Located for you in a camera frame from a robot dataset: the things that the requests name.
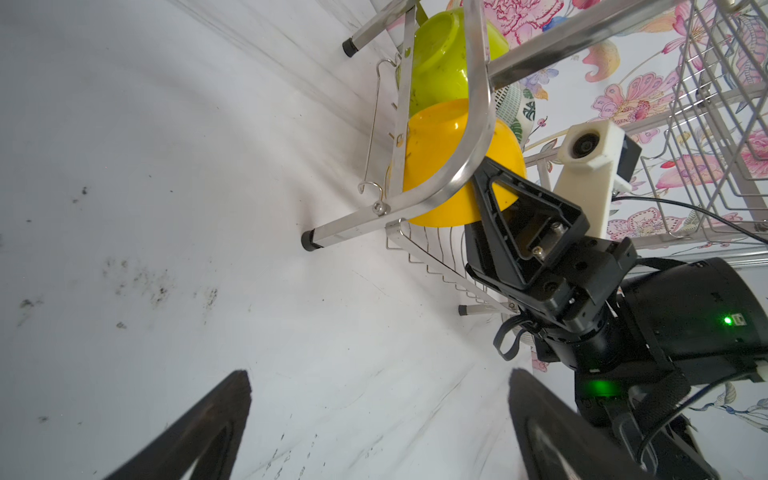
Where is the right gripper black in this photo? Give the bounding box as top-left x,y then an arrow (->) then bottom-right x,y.
465,157 -> 638,336

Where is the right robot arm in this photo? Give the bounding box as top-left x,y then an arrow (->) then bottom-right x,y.
465,158 -> 767,479

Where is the yellow bowl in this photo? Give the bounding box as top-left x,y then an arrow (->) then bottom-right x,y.
401,97 -> 528,229

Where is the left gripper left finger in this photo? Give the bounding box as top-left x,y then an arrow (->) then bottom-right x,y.
108,370 -> 252,479

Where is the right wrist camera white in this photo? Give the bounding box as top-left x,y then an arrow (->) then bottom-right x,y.
554,120 -> 642,239

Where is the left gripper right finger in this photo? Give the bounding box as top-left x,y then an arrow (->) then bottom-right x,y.
509,369 -> 652,479

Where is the lime green bowl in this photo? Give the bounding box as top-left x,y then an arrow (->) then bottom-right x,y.
395,7 -> 511,118

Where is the green leaf pattern bowl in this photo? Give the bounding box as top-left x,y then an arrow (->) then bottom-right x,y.
494,83 -> 536,150

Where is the steel wire dish rack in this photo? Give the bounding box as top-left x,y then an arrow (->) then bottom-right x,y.
301,1 -> 767,315

